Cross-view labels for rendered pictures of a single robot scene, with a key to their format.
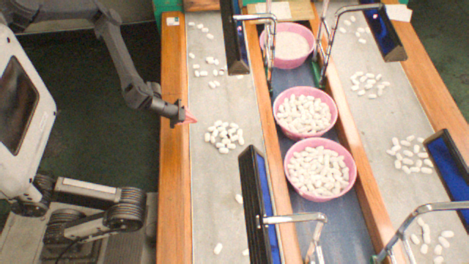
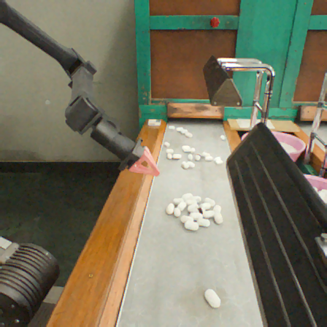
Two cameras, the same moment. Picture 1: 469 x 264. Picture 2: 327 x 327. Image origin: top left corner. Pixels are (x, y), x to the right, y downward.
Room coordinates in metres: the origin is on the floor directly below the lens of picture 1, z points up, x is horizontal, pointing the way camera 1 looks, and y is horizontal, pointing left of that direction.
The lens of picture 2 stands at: (0.29, 0.02, 1.23)
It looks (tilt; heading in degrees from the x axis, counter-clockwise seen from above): 26 degrees down; 9
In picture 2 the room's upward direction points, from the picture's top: straight up
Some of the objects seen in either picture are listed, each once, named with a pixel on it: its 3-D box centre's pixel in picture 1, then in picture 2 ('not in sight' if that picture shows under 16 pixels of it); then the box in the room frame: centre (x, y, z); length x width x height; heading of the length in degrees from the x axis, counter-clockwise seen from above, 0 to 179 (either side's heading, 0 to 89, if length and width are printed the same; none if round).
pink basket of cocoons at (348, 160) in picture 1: (317, 172); not in sight; (0.80, -0.32, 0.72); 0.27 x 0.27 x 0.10
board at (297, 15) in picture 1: (280, 11); (261, 125); (1.73, -0.25, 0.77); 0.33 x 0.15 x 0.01; 94
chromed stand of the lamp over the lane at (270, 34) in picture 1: (250, 47); (235, 124); (1.33, -0.08, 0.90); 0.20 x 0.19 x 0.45; 4
